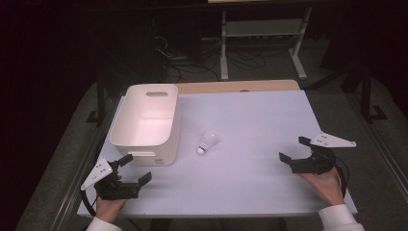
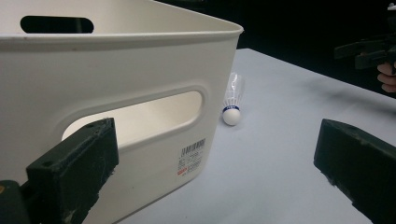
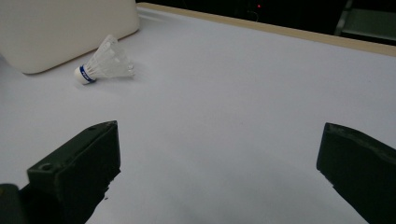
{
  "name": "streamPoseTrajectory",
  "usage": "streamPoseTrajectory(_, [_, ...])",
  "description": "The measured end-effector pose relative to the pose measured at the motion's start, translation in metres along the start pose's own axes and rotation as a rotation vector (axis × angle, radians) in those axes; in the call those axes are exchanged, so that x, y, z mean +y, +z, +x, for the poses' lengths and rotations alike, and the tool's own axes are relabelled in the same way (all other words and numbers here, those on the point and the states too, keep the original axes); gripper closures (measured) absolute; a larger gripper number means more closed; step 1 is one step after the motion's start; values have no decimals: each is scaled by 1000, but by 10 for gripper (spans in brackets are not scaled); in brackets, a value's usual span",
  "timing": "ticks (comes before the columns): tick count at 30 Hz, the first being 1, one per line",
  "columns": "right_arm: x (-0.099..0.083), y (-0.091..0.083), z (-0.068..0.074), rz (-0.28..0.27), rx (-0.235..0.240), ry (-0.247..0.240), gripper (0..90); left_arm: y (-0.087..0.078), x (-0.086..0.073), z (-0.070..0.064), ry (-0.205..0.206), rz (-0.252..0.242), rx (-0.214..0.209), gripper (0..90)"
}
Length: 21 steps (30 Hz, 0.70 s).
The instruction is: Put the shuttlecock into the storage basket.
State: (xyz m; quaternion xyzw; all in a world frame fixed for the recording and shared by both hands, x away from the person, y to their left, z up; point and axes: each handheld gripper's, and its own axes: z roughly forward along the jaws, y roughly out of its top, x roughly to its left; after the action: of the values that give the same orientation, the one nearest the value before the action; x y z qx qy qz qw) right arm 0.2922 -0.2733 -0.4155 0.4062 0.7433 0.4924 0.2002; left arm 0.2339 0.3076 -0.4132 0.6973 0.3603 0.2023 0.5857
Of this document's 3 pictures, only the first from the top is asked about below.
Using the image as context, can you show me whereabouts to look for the person's left hand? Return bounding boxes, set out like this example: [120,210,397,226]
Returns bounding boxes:
[94,172,128,224]

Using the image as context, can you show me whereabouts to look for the white metal stand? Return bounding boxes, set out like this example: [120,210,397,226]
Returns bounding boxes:
[219,6,313,81]

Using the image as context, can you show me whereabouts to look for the person's left white sleeve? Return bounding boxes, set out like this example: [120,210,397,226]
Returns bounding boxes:
[85,216,123,231]

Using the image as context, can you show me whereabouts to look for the white shuttlecock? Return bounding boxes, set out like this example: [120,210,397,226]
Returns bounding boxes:
[196,132,220,156]

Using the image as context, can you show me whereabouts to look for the person's white sleeve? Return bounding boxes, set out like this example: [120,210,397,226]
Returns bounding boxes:
[318,203,366,231]
[85,216,123,231]

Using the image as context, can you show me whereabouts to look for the white plastic storage basket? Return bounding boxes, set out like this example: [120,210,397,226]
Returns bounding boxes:
[109,84,183,167]

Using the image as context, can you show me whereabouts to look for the white table board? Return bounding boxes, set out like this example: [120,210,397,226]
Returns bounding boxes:
[76,90,359,219]

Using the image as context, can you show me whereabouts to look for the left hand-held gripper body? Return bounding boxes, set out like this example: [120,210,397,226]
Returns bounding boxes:
[80,156,142,202]

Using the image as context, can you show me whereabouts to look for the person's right hand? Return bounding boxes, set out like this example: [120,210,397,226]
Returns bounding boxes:
[299,167,345,207]

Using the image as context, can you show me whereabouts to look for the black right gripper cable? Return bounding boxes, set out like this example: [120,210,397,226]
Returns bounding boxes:
[334,156,351,198]

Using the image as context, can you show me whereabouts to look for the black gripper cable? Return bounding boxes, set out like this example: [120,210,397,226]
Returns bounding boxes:
[334,156,351,198]
[79,187,97,218]

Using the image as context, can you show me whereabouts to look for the person's right white sleeve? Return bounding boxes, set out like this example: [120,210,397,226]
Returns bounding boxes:
[318,203,366,231]

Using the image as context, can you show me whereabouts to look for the wooden table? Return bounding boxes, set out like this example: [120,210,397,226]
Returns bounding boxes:
[175,79,301,95]

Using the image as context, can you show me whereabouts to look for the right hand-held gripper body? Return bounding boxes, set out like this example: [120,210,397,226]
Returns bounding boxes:
[289,131,357,176]

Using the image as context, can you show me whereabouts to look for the black metal stand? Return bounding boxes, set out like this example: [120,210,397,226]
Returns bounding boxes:
[85,73,109,127]
[360,64,389,125]

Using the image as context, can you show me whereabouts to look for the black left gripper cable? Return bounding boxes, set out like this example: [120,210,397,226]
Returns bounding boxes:
[79,187,97,218]

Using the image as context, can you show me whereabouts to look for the black floor cables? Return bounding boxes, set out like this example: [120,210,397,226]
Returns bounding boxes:
[153,34,268,83]

